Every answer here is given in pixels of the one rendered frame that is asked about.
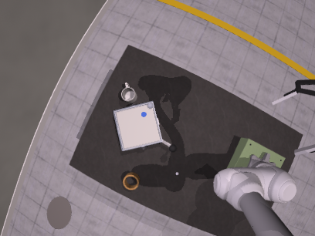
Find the white mug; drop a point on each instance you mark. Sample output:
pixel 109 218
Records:
pixel 128 94

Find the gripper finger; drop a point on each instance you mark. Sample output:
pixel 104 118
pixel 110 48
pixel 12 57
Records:
pixel 298 89
pixel 308 149

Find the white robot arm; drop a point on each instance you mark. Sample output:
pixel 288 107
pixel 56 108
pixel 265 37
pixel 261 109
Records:
pixel 244 188

